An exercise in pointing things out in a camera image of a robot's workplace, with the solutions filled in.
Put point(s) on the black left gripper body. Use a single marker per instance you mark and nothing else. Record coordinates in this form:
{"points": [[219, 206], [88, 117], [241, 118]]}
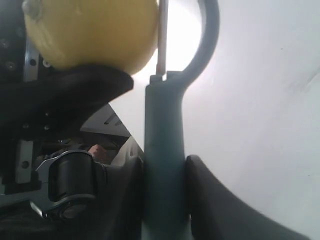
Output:
{"points": [[21, 62]]}

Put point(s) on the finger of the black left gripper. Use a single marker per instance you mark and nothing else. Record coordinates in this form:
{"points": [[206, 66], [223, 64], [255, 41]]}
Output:
{"points": [[81, 90]]}

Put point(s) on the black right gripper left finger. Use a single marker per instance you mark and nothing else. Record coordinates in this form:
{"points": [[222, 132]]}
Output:
{"points": [[123, 201]]}

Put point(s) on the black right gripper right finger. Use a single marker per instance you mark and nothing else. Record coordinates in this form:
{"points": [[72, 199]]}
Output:
{"points": [[217, 214]]}

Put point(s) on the teal handled peeler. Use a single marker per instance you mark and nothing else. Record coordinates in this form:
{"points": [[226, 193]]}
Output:
{"points": [[165, 213]]}

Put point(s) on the yellow lemon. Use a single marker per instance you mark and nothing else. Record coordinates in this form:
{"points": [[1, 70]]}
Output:
{"points": [[117, 33]]}

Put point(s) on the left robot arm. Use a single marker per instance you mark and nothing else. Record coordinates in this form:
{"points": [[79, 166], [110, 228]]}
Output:
{"points": [[70, 195]]}

